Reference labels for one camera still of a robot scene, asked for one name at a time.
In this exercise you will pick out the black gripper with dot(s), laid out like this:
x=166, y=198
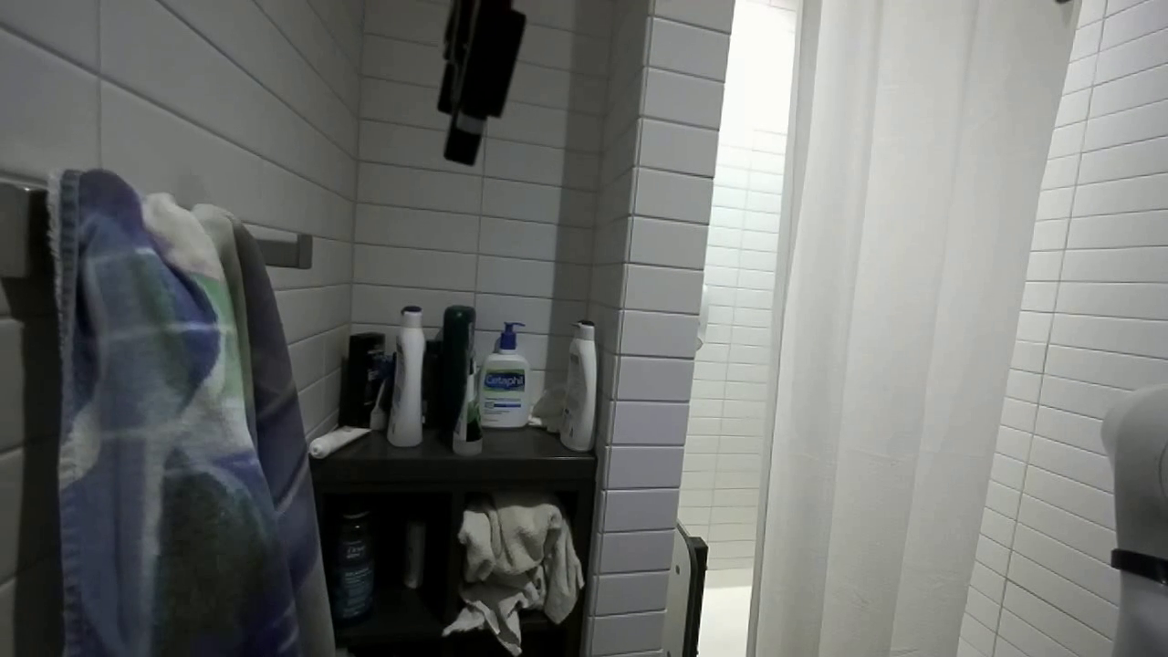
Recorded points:
x=484, y=57

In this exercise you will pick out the blue striped towel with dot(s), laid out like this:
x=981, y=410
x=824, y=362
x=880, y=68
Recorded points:
x=160, y=462

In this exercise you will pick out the tall black bottle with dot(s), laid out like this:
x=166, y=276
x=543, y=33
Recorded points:
x=456, y=360

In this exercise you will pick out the tall white bottle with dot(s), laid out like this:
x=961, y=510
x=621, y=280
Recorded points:
x=408, y=385

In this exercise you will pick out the white pump lotion bottle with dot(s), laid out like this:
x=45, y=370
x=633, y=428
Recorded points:
x=505, y=389

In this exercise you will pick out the short black bottle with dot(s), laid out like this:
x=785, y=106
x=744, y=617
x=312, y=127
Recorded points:
x=363, y=376

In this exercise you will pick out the white curved bottle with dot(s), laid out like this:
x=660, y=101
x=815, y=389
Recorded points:
x=578, y=389

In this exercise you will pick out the white tube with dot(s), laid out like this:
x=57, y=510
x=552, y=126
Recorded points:
x=336, y=444

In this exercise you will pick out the black shelf unit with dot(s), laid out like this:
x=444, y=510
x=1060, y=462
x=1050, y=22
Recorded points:
x=514, y=469

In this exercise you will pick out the small grey bottle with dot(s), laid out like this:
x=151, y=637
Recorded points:
x=413, y=555

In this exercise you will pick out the crumpled white cloth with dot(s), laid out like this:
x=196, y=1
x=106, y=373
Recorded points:
x=516, y=565

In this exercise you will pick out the dark blue bottle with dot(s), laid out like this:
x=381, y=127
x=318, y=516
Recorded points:
x=355, y=572

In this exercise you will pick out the white shower curtain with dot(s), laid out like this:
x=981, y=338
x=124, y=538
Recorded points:
x=900, y=367

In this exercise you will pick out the metal wall towel rack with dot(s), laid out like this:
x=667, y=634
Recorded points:
x=287, y=248

